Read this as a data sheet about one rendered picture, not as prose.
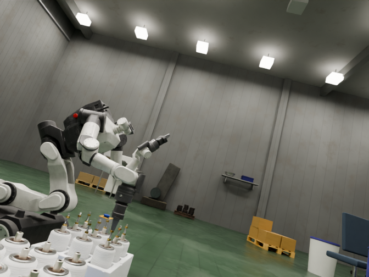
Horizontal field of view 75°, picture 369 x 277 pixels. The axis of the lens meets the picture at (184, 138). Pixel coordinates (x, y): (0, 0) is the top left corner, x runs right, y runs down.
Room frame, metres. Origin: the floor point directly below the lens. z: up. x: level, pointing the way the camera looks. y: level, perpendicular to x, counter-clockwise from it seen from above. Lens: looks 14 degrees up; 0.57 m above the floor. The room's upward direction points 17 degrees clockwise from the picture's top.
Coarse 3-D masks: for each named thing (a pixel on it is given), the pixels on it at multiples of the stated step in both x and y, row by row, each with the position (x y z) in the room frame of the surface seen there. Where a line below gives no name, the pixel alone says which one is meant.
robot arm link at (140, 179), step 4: (136, 176) 1.21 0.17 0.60; (140, 176) 1.23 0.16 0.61; (144, 176) 1.24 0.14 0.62; (136, 180) 1.25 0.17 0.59; (140, 180) 1.23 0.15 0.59; (124, 184) 1.22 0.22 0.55; (128, 184) 1.21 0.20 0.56; (132, 184) 1.21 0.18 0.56; (136, 184) 1.24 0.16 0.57; (140, 184) 1.23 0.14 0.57; (120, 188) 1.21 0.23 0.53; (124, 188) 1.20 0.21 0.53; (128, 188) 1.21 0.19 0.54; (132, 188) 1.23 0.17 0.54; (136, 188) 1.23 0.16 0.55; (140, 188) 1.24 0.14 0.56; (124, 192) 1.20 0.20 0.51; (128, 192) 1.21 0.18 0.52; (132, 192) 1.22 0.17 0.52; (136, 192) 1.23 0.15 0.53
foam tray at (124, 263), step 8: (32, 248) 1.21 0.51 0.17; (64, 256) 1.19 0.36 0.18; (128, 256) 1.48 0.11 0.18; (88, 264) 1.18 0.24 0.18; (112, 264) 1.29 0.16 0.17; (120, 264) 1.31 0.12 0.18; (128, 264) 1.49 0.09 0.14; (88, 272) 1.17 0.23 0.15; (96, 272) 1.17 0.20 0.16; (104, 272) 1.16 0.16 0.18; (112, 272) 1.19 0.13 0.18; (120, 272) 1.35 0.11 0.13
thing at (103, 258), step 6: (96, 246) 1.23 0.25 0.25; (96, 252) 1.21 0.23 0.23; (102, 252) 1.20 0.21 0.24; (108, 252) 1.21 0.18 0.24; (114, 252) 1.23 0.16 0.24; (96, 258) 1.20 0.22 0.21; (102, 258) 1.20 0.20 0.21; (108, 258) 1.21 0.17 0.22; (96, 264) 1.20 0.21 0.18; (102, 264) 1.20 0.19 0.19; (108, 264) 1.22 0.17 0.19
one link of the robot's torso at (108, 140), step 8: (88, 104) 1.56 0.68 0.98; (96, 104) 1.56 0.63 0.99; (104, 104) 1.57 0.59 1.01; (104, 112) 1.55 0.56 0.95; (64, 120) 1.59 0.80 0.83; (72, 120) 1.57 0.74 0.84; (112, 120) 1.70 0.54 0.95; (72, 128) 1.55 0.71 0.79; (104, 128) 1.51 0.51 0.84; (112, 128) 1.61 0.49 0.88; (64, 136) 1.59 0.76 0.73; (72, 136) 1.55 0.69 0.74; (104, 136) 1.52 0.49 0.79; (112, 136) 1.57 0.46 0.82; (72, 144) 1.55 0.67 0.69; (104, 144) 1.58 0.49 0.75; (112, 144) 1.63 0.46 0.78; (104, 152) 1.73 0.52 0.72
